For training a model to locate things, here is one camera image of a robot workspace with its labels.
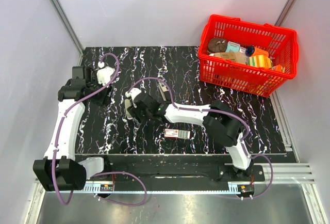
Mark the aluminium rail frame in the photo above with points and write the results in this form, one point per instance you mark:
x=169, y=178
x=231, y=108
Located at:
x=277, y=173

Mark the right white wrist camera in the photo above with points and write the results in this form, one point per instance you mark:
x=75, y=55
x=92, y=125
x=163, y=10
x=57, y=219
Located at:
x=131, y=95

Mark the beige stapler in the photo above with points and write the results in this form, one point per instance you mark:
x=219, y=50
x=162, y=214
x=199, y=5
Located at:
x=128, y=105

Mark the orange small box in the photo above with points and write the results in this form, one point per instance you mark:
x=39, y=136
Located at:
x=278, y=68

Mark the brown cardboard package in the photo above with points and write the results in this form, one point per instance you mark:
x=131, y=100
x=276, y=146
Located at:
x=237, y=57

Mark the teal small box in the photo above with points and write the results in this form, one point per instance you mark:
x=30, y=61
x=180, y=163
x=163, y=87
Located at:
x=233, y=47

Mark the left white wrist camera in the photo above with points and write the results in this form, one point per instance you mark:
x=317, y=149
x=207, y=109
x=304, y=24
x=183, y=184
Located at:
x=104, y=73

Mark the brown round object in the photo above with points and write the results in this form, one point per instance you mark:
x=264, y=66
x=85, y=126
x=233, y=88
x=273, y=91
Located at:
x=217, y=45

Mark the red plastic basket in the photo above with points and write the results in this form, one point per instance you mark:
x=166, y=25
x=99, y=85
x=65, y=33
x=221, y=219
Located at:
x=281, y=43

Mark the yellow green sponge pack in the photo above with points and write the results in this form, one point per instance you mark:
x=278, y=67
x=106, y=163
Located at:
x=260, y=61

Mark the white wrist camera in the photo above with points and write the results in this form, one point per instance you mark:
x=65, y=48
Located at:
x=131, y=95
x=104, y=73

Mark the blue capped orange bottle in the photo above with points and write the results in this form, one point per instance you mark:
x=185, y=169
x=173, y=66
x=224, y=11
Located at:
x=253, y=50

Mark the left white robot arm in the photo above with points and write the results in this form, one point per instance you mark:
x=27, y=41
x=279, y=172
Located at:
x=58, y=169

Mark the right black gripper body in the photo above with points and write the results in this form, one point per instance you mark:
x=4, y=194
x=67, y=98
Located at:
x=144, y=116

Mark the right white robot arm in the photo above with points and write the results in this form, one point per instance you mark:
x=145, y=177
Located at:
x=219, y=122

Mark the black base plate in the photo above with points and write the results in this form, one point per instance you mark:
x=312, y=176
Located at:
x=172, y=174

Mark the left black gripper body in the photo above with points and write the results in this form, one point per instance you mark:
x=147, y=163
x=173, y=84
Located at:
x=102, y=99

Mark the red white staple box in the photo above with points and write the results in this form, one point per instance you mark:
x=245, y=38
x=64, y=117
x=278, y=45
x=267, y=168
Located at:
x=174, y=133

